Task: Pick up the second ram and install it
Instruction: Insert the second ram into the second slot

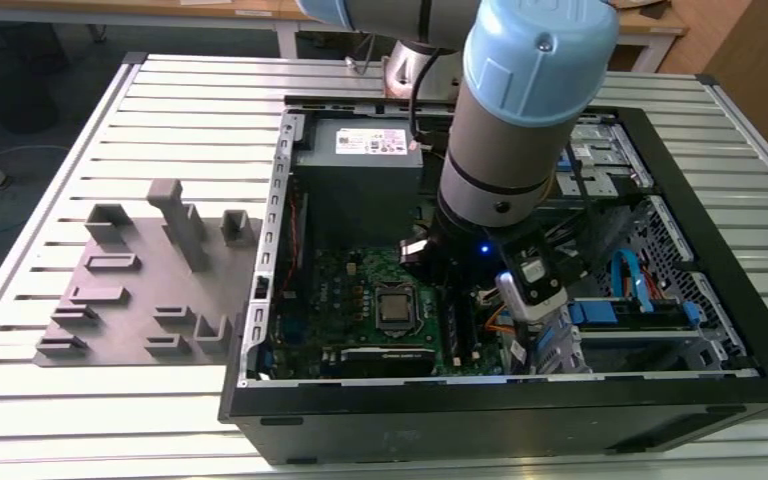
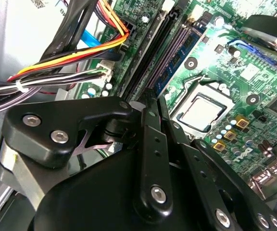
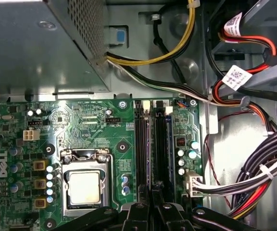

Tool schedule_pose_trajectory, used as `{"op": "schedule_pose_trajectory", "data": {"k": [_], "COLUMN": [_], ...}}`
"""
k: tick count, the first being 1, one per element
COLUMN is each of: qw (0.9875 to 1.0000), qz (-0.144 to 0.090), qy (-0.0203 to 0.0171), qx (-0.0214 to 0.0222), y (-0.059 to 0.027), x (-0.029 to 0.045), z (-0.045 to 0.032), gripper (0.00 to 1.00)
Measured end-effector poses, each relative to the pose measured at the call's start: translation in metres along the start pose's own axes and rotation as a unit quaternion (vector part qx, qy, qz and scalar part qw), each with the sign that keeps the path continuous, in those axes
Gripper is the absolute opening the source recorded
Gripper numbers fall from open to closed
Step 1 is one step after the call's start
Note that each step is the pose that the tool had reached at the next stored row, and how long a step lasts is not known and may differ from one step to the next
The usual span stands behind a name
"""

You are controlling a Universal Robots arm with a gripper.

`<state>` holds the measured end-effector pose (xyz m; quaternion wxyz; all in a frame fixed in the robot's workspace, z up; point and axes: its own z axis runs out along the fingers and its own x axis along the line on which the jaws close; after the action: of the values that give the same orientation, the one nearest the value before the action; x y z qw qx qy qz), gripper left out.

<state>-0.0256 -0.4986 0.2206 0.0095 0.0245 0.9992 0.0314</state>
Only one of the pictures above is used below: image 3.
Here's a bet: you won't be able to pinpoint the RAM slot with white latch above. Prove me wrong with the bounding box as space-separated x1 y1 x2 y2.
162 105 174 191
142 100 152 191

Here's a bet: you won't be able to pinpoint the thin black wire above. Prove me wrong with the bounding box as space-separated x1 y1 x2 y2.
151 3 189 85

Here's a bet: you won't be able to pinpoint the RAM slot with black latch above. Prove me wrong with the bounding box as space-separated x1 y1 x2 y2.
135 100 143 191
153 100 163 187

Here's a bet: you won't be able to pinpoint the red orange wires with labels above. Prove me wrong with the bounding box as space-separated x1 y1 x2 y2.
210 12 277 135

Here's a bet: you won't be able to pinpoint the orange wire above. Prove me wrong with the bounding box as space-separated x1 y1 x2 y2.
227 181 275 220

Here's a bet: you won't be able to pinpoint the yellow power wire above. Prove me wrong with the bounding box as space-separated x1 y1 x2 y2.
106 0 197 67

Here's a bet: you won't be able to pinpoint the black PC case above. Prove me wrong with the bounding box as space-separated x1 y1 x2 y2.
0 0 277 231

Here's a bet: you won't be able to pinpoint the white and black wire bundle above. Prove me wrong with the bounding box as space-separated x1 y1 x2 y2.
106 59 246 107

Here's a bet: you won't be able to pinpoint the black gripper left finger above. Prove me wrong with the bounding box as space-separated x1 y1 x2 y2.
50 185 151 231

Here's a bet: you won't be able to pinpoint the silver CPU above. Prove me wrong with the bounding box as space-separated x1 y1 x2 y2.
69 170 101 205

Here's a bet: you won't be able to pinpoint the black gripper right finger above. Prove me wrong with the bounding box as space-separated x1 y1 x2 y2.
152 184 262 231

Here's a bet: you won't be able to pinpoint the metal socket cover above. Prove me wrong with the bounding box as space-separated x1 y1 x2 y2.
61 149 112 217

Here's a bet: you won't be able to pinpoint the green motherboard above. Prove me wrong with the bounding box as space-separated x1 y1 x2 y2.
0 97 205 231

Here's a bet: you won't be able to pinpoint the blue plastic case clip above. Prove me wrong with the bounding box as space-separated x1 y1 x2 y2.
108 26 130 46

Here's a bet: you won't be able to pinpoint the grey power supply unit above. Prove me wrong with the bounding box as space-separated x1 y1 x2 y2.
0 0 112 95

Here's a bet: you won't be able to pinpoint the metal drive cage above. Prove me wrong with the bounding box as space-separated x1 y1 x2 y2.
204 0 277 97

